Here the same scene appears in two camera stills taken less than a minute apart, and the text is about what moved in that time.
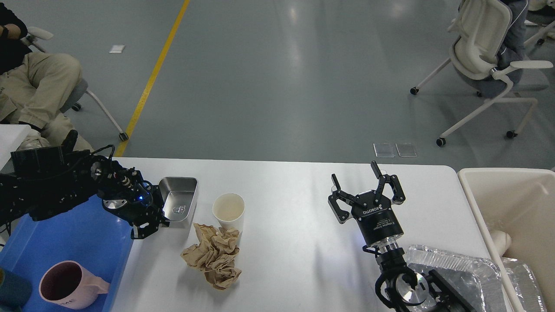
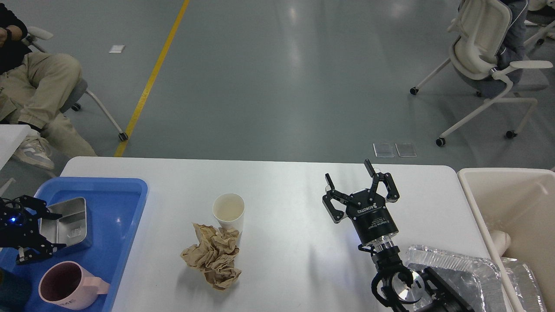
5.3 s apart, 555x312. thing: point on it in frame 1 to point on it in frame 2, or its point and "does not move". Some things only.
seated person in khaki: (34, 87) does not move
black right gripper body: (378, 223) does not move
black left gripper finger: (157, 193) to (39, 206)
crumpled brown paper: (215, 255) does not move
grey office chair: (37, 34) does not move
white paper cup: (229, 209) does not move
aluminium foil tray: (476, 281) does not move
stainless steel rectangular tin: (179, 194) to (70, 229)
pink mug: (68, 285) does not move
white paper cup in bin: (501, 240) does not move
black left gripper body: (132, 203) to (19, 225)
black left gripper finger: (142, 230) to (40, 248)
